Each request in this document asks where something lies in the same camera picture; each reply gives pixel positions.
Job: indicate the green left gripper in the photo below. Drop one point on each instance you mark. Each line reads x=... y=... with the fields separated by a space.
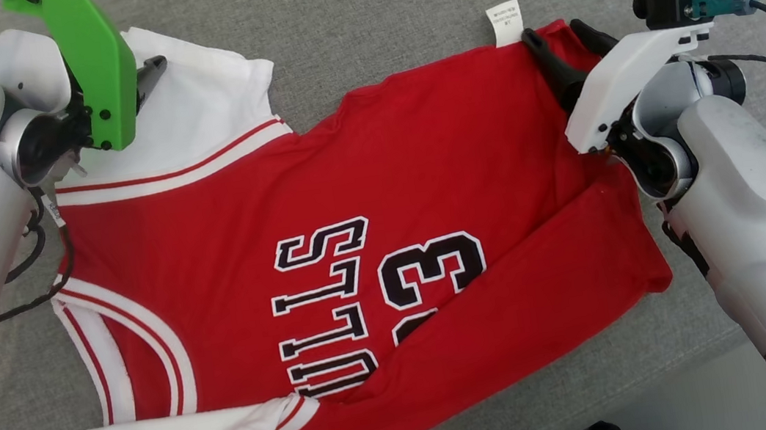
x=102 y=74

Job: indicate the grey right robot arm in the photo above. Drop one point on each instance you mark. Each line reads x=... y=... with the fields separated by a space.
x=760 y=210

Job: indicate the red number 23 basketball jersey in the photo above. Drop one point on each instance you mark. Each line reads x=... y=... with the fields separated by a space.
x=423 y=180

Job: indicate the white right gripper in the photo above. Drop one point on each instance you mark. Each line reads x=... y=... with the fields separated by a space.
x=620 y=76

